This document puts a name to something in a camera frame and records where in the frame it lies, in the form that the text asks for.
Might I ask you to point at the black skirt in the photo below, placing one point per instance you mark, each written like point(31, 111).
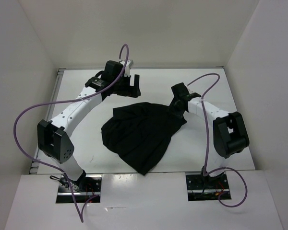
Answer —
point(140, 134)

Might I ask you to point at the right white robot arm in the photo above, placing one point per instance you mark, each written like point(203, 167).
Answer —
point(227, 134)

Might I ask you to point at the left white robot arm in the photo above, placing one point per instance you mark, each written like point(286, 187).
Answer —
point(54, 136)

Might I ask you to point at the metal base plate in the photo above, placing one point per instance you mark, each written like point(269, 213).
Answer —
point(91, 191)
point(203, 189)

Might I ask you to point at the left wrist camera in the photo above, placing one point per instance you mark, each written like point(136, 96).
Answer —
point(128, 65)

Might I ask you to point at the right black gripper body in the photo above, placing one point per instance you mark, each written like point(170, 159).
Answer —
point(174, 108)

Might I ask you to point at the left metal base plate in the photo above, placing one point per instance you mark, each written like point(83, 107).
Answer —
point(91, 191)

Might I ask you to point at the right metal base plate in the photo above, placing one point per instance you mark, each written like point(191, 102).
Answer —
point(203, 189)

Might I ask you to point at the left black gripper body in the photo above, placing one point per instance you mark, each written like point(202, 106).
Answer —
point(124, 83)

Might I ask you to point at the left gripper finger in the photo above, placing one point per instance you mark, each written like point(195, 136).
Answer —
point(129, 92)
point(135, 91)

